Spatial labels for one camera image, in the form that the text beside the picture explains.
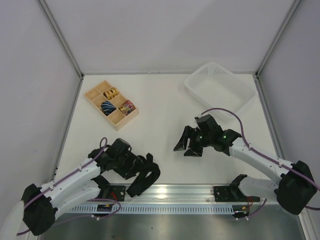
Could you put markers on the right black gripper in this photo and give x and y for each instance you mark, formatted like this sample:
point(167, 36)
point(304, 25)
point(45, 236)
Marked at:
point(195, 141)

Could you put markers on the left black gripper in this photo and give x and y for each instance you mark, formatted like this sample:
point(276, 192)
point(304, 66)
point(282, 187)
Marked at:
point(141, 165)

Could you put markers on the black necktie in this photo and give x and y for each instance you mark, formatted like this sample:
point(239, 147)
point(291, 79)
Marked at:
point(148, 173)

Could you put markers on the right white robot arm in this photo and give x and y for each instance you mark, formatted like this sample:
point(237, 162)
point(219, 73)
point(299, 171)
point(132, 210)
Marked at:
point(290, 184)

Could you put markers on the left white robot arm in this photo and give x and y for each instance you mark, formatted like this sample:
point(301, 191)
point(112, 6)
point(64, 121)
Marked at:
point(45, 203)

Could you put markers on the colourful dotted rolled tie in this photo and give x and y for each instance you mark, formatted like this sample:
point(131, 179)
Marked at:
point(127, 107)

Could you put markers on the blue striped rolled tie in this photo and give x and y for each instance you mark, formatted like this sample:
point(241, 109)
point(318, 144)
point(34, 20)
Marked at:
point(107, 107)

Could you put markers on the wooden compartment box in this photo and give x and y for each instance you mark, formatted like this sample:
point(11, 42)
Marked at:
point(117, 119)

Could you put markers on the yellow patterned rolled tie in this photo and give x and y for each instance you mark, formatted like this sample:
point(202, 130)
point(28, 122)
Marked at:
point(111, 93)

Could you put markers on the white plastic basket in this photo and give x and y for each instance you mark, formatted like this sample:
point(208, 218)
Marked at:
point(215, 87)

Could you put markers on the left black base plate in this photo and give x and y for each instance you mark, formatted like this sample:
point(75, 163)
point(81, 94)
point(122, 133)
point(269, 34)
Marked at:
point(117, 192)

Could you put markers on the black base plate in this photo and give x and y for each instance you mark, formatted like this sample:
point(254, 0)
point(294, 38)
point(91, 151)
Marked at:
point(228, 194)
point(117, 192)

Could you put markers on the aluminium mounting rail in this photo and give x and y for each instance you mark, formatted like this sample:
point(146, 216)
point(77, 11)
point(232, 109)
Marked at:
point(160, 194)

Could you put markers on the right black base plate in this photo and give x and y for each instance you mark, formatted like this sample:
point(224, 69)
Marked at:
point(228, 194)

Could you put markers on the white slotted cable duct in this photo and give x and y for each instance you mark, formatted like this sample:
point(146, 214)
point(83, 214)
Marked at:
point(158, 209)

